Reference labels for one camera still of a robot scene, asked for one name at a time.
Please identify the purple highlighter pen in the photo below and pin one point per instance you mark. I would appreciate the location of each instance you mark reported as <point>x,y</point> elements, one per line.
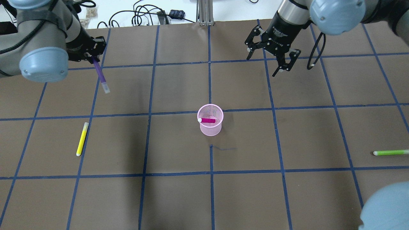
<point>100,74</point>

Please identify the pink highlighter pen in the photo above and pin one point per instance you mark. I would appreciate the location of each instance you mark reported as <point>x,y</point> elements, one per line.
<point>206,120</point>

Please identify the pink mesh cup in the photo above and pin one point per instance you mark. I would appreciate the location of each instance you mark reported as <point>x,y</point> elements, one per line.
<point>210,117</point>

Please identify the dark blue checked pouch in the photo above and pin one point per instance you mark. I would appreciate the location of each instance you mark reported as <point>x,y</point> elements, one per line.
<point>176,14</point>

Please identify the yellow highlighter pen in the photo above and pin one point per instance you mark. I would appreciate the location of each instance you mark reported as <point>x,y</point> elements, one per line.
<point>82,139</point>

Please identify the green highlighter pen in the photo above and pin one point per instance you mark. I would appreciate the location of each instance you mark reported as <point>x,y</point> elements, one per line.
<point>390,152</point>

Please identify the aluminium frame post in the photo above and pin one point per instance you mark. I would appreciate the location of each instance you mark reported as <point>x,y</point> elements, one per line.
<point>204,12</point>

